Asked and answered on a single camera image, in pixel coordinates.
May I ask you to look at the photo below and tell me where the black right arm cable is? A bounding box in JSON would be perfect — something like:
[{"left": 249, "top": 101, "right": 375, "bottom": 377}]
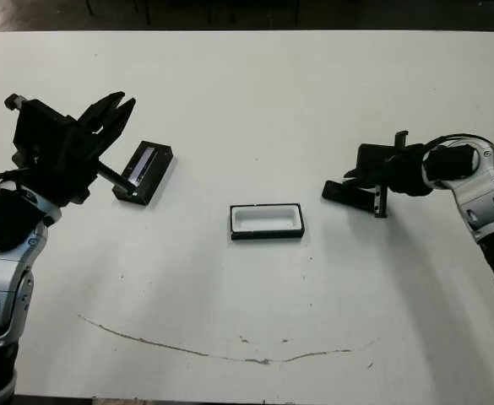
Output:
[{"left": 426, "top": 132, "right": 491, "bottom": 149}]

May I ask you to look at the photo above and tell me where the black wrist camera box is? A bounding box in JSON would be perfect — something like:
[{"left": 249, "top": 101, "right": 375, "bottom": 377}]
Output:
[
  {"left": 3, "top": 93, "right": 77, "bottom": 164},
  {"left": 356, "top": 143, "right": 399, "bottom": 181}
]

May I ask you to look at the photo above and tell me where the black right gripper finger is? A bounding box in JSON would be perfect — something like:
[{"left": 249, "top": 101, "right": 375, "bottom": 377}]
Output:
[
  {"left": 346, "top": 178, "right": 379, "bottom": 192},
  {"left": 342, "top": 167, "right": 378, "bottom": 184}
]

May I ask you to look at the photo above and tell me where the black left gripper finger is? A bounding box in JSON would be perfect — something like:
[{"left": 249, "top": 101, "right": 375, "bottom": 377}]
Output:
[
  {"left": 90, "top": 97, "right": 138, "bottom": 155},
  {"left": 80, "top": 90, "right": 127, "bottom": 132}
]

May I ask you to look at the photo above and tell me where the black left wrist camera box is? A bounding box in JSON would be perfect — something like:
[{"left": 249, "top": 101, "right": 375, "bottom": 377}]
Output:
[{"left": 3, "top": 93, "right": 77, "bottom": 164}]

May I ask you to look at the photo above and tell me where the black box base white insert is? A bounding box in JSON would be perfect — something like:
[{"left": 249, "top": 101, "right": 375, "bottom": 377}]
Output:
[{"left": 230, "top": 202, "right": 305, "bottom": 242}]

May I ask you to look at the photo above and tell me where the black bar-shaped camera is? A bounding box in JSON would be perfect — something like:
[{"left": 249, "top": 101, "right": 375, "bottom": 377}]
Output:
[{"left": 321, "top": 180, "right": 377, "bottom": 213}]

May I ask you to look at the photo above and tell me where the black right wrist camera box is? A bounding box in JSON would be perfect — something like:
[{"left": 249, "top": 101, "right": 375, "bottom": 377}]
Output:
[{"left": 356, "top": 143, "right": 399, "bottom": 181}]

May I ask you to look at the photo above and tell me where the black box lid glossy strip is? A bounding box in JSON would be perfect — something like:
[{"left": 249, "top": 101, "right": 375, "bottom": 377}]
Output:
[{"left": 111, "top": 140, "right": 176, "bottom": 207}]

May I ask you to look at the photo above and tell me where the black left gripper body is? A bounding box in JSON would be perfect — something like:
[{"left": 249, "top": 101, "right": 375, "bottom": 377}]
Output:
[{"left": 16, "top": 116, "right": 134, "bottom": 208}]

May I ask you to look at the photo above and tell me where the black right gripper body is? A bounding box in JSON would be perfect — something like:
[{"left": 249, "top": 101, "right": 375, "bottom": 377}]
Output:
[{"left": 373, "top": 131, "right": 432, "bottom": 219}]

